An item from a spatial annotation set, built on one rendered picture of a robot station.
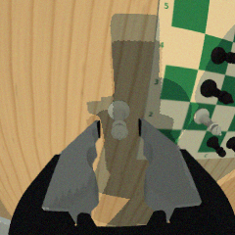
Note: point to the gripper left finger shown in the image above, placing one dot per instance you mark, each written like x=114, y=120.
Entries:
x=63, y=189

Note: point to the chessboard with green and cream squares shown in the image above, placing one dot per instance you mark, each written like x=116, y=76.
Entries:
x=186, y=33

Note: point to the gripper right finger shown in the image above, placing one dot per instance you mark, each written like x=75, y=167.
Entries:
x=178, y=185

